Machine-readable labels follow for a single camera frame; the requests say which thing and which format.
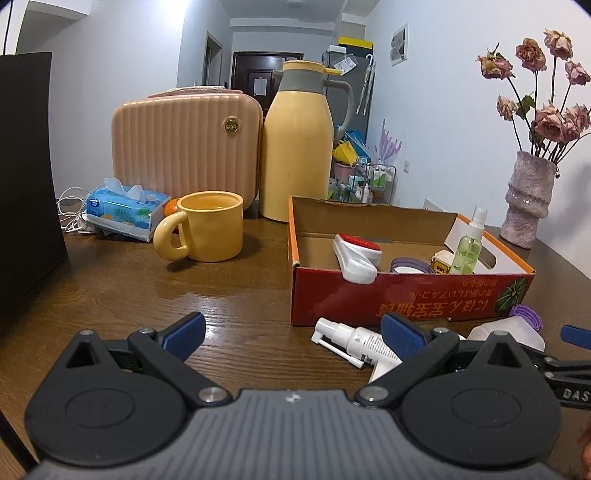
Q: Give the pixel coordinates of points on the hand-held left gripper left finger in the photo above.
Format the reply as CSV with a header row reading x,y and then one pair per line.
x,y
184,334

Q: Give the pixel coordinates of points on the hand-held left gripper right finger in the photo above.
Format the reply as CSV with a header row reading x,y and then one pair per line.
x,y
406,339

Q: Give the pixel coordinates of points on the yellow mug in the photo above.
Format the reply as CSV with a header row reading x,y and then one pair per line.
x,y
212,230

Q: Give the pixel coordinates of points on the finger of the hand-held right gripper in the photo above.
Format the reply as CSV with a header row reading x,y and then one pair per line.
x,y
577,333
547,360

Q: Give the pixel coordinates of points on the white nasal spray bottle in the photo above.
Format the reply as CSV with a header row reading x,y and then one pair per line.
x,y
355,339

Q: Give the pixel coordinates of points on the black monitor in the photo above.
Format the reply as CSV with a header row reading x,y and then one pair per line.
x,y
27,184

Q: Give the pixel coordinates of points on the folded white umbrella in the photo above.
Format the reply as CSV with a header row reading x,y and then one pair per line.
x,y
365,83

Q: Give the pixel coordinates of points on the white plastic box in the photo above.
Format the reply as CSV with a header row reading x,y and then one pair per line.
x,y
505,334

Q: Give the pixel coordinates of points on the pink bucket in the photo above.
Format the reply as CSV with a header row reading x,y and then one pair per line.
x,y
342,170

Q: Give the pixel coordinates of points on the framed wall panel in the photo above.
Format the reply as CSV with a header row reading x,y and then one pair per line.
x,y
399,44

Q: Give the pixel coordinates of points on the orange fruit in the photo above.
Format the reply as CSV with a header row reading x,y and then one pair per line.
x,y
171,207

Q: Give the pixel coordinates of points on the red lint brush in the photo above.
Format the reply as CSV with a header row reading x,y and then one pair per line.
x,y
358,263

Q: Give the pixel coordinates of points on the red cardboard box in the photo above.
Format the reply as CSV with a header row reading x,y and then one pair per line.
x,y
392,297

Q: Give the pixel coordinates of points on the blue tissue packet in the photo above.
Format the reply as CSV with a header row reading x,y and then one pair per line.
x,y
124,210

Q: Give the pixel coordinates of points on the translucent blue lid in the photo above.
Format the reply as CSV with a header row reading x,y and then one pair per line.
x,y
410,264

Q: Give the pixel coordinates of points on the peach ribbed suitcase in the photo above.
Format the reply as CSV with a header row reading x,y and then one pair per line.
x,y
184,143

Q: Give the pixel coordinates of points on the dried pink roses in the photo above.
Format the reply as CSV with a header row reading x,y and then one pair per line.
x,y
554,120

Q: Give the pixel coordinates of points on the white leaning board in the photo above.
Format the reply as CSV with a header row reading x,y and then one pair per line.
x,y
434,206

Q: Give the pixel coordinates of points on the green spray bottle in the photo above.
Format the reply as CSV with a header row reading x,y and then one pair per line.
x,y
467,249

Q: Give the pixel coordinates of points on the yellow thermos jug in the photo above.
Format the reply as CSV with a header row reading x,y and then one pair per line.
x,y
295,152

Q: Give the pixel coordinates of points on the yellow watering can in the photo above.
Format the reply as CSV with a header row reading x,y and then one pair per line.
x,y
344,152

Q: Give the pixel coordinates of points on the purple wall decal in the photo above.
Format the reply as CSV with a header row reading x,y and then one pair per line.
x,y
388,143

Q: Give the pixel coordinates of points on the white charger cube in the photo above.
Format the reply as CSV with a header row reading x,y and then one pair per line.
x,y
442,263

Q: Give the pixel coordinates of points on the metal utility cart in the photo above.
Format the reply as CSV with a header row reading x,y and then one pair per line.
x,y
376,180

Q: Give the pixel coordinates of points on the pink ceramic vase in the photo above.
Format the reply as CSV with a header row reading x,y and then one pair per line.
x,y
526,203

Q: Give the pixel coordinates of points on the dark brown door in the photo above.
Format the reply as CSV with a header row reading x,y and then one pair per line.
x,y
251,74

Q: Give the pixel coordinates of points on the grey fridge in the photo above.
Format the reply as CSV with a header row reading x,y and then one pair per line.
x,y
360,92

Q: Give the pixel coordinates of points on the purple notched cap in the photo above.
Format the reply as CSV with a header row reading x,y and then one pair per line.
x,y
528,316

